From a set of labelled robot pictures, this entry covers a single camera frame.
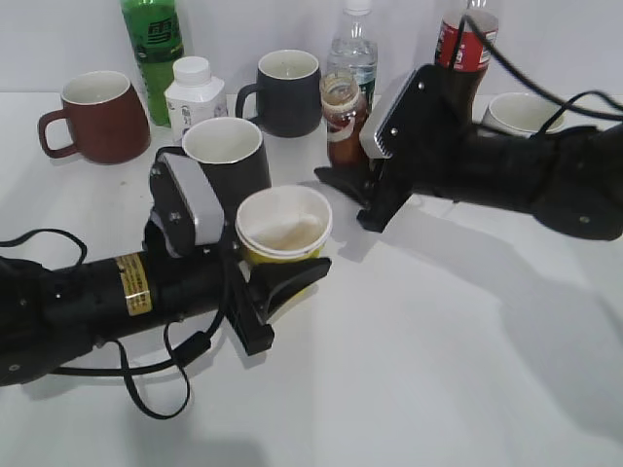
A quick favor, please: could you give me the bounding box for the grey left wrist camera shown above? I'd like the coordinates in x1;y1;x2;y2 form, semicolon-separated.
148;146;225;258

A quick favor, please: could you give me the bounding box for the green plastic soda bottle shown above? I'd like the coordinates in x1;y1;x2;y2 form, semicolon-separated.
120;0;184;126

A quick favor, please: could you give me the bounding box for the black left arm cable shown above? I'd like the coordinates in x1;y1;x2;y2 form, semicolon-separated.
0;228;230;419

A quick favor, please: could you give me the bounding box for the brown Nescafe coffee bottle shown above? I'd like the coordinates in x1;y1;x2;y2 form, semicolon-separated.
319;69;368;166

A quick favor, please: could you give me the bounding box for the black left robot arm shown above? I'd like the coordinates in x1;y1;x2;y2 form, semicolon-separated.
1;222;331;386

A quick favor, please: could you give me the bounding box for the dark grey mug rear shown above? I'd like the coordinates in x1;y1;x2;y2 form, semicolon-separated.
235;50;322;138

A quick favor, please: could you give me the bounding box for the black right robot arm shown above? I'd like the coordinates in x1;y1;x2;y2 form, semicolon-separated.
314;64;622;240

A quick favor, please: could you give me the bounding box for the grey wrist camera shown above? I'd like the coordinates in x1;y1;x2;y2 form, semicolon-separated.
148;146;225;258
359;64;440;161

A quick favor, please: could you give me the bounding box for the cola bottle red label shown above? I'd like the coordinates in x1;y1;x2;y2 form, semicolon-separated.
434;0;501;122

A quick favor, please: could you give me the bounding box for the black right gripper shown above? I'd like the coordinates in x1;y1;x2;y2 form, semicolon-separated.
314;65;471;233

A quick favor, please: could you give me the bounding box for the brown ceramic mug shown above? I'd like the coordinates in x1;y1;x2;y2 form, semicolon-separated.
37;70;151;164

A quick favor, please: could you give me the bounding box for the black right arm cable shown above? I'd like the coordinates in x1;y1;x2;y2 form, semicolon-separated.
450;12;623;142

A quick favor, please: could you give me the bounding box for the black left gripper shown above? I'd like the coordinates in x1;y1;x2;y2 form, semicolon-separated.
143;213;332;355

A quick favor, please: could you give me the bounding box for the white ceramic mug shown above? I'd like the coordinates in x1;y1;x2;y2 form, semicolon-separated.
481;92;560;137

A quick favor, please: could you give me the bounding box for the white milk carton bottle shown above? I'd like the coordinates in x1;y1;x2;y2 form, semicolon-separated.
165;56;228;144

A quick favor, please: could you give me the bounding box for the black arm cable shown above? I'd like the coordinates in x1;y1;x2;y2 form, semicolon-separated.
450;12;623;142
0;228;230;419

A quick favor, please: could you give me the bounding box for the yellow paper cup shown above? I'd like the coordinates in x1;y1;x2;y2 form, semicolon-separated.
235;185;333;266

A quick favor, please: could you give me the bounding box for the clear water bottle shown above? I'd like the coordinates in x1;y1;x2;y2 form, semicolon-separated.
325;0;378;111

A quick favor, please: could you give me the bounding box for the black mug front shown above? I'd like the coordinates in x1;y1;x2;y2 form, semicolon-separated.
156;117;272;216

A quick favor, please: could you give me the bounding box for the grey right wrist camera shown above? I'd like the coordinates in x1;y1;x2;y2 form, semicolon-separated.
359;64;440;161

